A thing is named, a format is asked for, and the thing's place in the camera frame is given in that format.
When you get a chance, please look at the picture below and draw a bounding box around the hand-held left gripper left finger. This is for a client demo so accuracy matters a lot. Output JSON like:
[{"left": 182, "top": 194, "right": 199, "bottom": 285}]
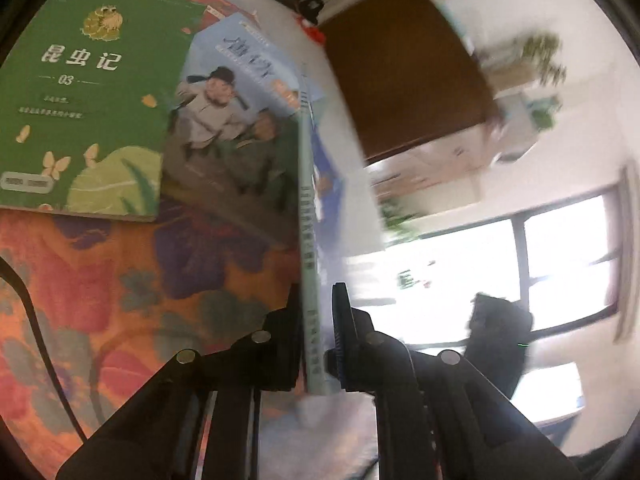
[{"left": 55, "top": 285, "right": 304, "bottom": 480}]

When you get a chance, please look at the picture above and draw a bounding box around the red tassel knot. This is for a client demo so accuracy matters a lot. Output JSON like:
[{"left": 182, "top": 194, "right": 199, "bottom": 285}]
[{"left": 295, "top": 15, "right": 326, "bottom": 47}]

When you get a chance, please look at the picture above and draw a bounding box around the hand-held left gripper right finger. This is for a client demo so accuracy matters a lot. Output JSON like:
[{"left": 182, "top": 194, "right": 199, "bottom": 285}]
[{"left": 325, "top": 282, "right": 581, "bottom": 480}]

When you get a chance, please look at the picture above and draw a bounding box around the plant in glass vase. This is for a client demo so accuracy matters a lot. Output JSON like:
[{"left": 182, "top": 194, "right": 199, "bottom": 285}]
[{"left": 517, "top": 32, "right": 568, "bottom": 133}]

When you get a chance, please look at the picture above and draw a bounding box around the dark framed window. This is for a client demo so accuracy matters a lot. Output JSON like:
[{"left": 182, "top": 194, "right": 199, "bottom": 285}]
[{"left": 345, "top": 185, "right": 633, "bottom": 358}]

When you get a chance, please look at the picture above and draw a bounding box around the light green cabbage book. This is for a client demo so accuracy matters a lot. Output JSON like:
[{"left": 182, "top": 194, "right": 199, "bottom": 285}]
[{"left": 0, "top": 0, "right": 208, "bottom": 224}]

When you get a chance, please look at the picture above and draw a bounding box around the pale blue robed man book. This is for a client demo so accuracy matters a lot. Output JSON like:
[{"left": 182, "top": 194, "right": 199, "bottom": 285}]
[{"left": 161, "top": 12, "right": 303, "bottom": 253}]

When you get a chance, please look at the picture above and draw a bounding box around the floral quilted mat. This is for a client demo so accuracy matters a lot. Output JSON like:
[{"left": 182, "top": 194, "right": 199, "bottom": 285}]
[{"left": 0, "top": 195, "right": 311, "bottom": 480}]

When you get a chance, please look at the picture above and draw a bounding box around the green potted plant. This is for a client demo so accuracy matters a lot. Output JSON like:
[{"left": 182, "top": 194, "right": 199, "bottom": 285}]
[{"left": 377, "top": 197, "right": 428, "bottom": 246}]

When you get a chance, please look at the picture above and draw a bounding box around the black cable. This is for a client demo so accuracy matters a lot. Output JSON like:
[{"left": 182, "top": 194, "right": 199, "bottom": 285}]
[{"left": 0, "top": 255, "right": 88, "bottom": 443}]

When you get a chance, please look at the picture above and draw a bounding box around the brown wooden cabinet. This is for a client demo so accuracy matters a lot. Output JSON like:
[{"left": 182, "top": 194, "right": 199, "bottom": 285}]
[{"left": 317, "top": 0, "right": 503, "bottom": 165}]

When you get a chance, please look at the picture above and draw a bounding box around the pale teal spine book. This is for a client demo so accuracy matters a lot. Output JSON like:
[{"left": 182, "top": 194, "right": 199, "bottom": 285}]
[{"left": 299, "top": 62, "right": 388, "bottom": 396}]

